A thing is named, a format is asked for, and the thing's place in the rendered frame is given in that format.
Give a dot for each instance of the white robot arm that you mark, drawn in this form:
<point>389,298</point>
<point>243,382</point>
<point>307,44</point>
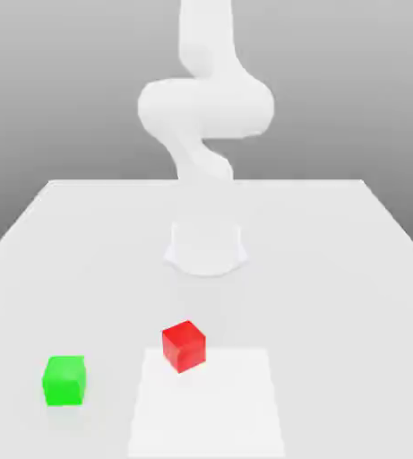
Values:
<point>206,107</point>

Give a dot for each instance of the small red cube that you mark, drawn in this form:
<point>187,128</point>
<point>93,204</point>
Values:
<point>184,346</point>

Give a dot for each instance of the small green cube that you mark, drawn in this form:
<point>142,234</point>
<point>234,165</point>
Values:
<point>63,381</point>

